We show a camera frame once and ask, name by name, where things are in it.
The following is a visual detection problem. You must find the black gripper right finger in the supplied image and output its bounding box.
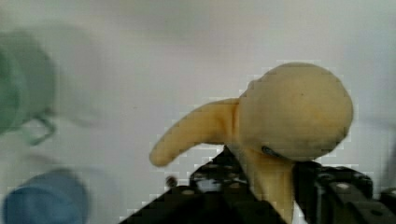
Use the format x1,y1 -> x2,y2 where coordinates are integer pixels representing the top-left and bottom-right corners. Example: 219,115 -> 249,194
292,161 -> 396,224

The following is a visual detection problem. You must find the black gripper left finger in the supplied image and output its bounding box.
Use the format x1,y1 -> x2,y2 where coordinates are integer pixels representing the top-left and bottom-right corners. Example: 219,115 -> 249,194
120,147 -> 286,224

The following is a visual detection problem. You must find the yellow plush banana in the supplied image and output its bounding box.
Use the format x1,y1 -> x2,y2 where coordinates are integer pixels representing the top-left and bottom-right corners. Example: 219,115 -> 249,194
149,63 -> 354,224

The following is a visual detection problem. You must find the blue mug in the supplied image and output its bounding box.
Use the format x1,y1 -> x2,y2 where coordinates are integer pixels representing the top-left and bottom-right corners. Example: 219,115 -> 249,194
2,170 -> 89,224

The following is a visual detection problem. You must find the green mug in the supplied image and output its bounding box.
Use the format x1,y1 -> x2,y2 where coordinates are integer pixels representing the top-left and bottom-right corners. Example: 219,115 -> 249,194
0,30 -> 56,146

